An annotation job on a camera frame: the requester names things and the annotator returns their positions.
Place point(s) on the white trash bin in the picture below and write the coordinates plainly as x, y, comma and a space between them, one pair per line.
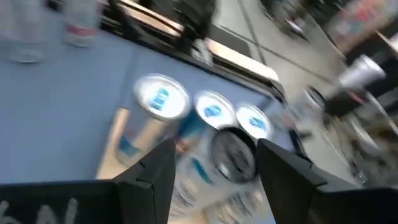
362, 73

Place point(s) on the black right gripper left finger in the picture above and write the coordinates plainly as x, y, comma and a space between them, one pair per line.
146, 196

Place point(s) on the colourful patchwork quilt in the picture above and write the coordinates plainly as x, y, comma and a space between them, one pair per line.
357, 21

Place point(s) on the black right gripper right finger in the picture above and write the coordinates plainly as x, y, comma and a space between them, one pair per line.
295, 196

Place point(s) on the Celsius can green palm print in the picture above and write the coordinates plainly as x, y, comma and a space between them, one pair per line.
26, 37

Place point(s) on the wooden shelf with black frame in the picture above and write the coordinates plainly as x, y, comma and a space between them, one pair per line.
107, 168

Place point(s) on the white Celsius can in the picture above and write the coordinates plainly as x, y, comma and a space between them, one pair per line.
82, 28

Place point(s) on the Celsius Arctic Vibe can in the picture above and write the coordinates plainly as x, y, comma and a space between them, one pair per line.
202, 180

